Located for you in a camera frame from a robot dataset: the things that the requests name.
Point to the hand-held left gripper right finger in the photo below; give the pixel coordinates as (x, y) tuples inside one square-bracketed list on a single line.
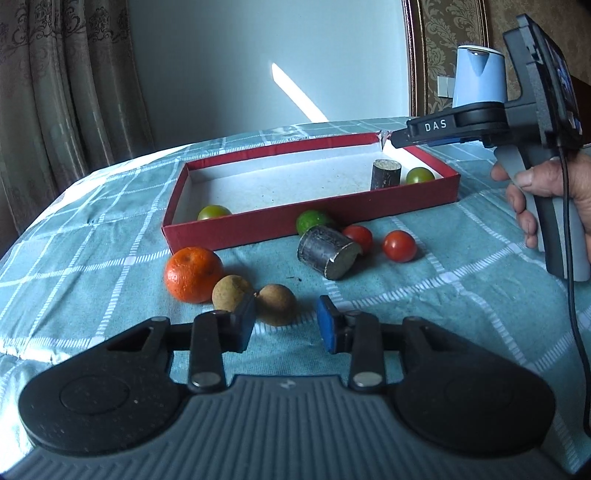
[(328, 323)]

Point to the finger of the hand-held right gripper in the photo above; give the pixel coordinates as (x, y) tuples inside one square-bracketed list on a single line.
[(401, 140)]

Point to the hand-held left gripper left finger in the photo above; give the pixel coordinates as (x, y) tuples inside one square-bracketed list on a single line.
[(242, 325)]

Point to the brown longan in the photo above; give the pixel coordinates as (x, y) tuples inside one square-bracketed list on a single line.
[(277, 305), (230, 293)]

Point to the orange mandarin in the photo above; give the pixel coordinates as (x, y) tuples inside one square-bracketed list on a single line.
[(193, 274)]

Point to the red cherry tomato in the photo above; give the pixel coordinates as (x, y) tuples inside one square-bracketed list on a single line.
[(361, 236), (399, 246)]

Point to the green lime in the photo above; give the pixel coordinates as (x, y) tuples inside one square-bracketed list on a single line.
[(310, 220)]

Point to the red cardboard box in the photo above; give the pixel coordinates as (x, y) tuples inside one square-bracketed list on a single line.
[(286, 221)]

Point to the person's right hand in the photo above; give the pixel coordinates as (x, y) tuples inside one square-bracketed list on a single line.
[(521, 203)]

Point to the upright sugarcane piece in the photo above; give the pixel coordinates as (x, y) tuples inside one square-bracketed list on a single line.
[(384, 175)]

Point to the large green tomato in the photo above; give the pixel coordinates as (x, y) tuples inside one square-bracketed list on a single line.
[(419, 176)]

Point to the light blue kettle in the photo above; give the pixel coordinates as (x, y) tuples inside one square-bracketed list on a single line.
[(478, 78)]

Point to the small green tomato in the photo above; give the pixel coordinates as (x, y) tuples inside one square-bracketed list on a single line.
[(214, 213)]

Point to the teal checked tablecloth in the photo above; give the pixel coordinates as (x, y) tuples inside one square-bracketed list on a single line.
[(461, 286)]

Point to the patterned beige curtain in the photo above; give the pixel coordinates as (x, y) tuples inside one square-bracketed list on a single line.
[(69, 92)]

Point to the white wall outlet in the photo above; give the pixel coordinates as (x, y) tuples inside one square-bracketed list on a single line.
[(444, 86)]

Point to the brown wooden wall trim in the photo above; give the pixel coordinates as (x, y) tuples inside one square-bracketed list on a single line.
[(415, 69)]

